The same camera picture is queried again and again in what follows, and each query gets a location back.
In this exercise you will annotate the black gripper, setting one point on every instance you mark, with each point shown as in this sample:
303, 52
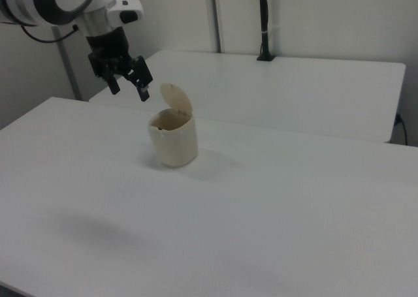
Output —
109, 47

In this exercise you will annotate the black camera pole with clamp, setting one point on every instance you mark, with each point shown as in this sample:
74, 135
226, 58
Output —
265, 16

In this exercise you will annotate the beige trash bin lid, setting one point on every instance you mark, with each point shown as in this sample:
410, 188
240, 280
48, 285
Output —
176, 98

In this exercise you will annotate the beige trash bin body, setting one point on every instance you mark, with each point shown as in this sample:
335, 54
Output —
176, 147

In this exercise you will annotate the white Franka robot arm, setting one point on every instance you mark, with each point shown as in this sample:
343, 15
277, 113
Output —
39, 3

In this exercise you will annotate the grey partition post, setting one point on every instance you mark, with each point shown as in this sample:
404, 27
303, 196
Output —
67, 68
217, 16

